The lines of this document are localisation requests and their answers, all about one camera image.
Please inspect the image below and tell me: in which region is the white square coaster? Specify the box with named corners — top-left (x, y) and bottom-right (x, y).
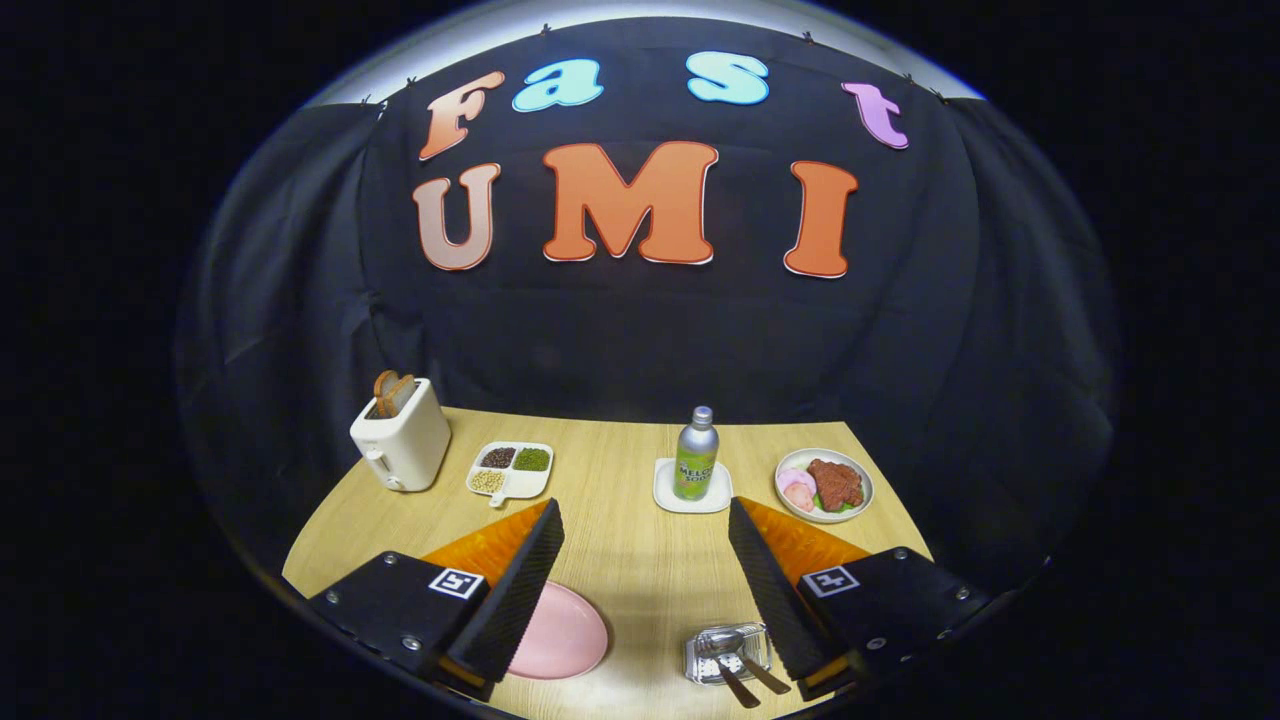
top-left (653, 458), bottom-right (734, 515)

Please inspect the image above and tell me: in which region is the cream white toaster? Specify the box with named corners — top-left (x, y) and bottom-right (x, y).
top-left (349, 377), bottom-right (453, 493)

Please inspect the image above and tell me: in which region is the green soda bottle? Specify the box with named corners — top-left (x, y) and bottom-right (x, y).
top-left (673, 406), bottom-right (720, 502)

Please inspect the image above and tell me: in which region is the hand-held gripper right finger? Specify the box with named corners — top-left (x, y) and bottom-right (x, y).
top-left (727, 496), bottom-right (993, 701)

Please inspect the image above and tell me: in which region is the red-brown meat piece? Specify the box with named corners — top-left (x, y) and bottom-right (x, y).
top-left (806, 459), bottom-right (865, 512)

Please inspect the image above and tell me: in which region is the white divided snack dish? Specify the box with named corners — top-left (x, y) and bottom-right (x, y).
top-left (466, 441), bottom-right (555, 509)

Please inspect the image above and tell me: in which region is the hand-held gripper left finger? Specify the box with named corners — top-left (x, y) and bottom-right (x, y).
top-left (305, 498), bottom-right (566, 703)

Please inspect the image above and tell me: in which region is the fork with wooden handle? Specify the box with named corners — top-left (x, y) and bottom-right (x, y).
top-left (700, 648), bottom-right (763, 710)

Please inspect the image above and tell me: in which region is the spoon with wooden handle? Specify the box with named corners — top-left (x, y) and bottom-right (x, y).
top-left (710, 630), bottom-right (793, 696)

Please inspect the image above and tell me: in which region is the metal wire cutlery rack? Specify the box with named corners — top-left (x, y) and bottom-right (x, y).
top-left (684, 622), bottom-right (773, 687)

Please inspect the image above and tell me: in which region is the white round food plate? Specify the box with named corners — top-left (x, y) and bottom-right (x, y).
top-left (774, 448), bottom-right (875, 525)

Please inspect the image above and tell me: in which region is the pink round plate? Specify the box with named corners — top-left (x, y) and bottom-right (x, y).
top-left (507, 581), bottom-right (610, 681)

